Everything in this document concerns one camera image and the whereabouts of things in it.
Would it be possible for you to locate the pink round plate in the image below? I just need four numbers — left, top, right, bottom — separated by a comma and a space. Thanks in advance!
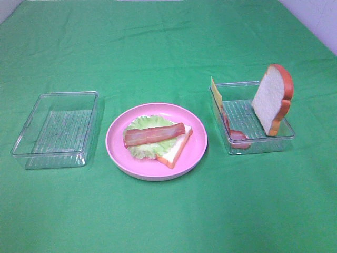
105, 103, 207, 181

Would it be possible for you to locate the bacon strip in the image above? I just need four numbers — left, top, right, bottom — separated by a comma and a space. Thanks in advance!
123, 123, 186, 148
221, 107, 251, 149

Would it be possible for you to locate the left clear plastic container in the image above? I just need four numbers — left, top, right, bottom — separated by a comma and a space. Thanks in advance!
11, 91, 98, 170

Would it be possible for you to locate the right clear plastic container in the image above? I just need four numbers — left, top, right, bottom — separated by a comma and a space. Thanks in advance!
210, 81, 295, 155

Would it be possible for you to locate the clear plastic container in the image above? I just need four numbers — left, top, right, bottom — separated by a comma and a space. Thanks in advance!
11, 91, 98, 170
210, 81, 295, 155

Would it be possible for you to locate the green tablecloth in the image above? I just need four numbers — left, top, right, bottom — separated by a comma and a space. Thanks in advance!
1, 1, 336, 252

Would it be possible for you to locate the yellow cheese slice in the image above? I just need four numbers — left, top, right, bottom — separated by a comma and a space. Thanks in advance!
211, 77, 223, 111

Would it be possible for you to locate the toast bread slice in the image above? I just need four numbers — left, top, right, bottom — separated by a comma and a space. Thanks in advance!
251, 64, 294, 136
156, 125, 193, 169

